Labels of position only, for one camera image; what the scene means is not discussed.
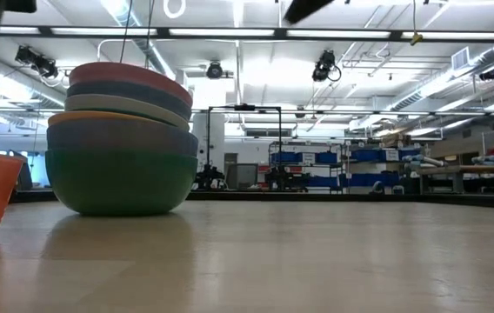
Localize crimson red plastic bowl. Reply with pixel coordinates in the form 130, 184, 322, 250
68, 61, 194, 108

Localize medium blue plastic bowl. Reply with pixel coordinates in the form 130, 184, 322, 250
66, 80, 193, 121

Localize black spotlight cluster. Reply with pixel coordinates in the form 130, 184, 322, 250
14, 44, 60, 79

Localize black hanging cable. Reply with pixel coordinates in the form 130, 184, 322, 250
118, 0, 134, 64
144, 0, 152, 70

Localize black overhead camera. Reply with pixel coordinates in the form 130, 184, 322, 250
205, 60, 224, 80

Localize metal shelving rack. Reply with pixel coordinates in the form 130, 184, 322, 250
267, 141, 422, 195

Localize blue storage bin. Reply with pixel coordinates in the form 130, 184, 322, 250
315, 151, 339, 164
349, 172, 400, 188
307, 175, 339, 189
350, 149, 386, 163
398, 148, 422, 161
270, 150, 304, 164

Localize grey air vent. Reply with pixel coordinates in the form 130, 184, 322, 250
451, 46, 471, 71

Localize long background workbench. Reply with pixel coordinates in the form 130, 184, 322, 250
418, 163, 494, 195

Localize silver ventilation duct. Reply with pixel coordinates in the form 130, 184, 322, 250
98, 0, 196, 105

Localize black background stand frame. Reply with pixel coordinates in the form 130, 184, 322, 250
205, 103, 284, 190

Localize white ring lamp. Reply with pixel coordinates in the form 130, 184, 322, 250
163, 0, 187, 19

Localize black ceiling camera with cable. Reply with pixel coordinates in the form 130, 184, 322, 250
311, 49, 343, 83

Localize light blue plastic bowl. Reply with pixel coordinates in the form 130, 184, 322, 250
46, 119, 199, 157

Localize white speckled bowl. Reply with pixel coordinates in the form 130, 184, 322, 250
63, 93, 190, 131

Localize green plastic bowl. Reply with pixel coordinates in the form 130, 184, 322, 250
44, 147, 199, 217

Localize grey mesh chair back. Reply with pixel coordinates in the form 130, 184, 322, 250
225, 163, 259, 191

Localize stacked cardboard boxes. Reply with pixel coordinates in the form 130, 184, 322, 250
379, 132, 417, 149

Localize white LED light strip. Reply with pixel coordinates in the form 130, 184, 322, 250
169, 27, 277, 37
50, 27, 157, 37
0, 26, 42, 36
286, 29, 391, 39
402, 30, 494, 41

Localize peach orange plastic bowl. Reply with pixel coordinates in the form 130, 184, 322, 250
47, 110, 174, 128

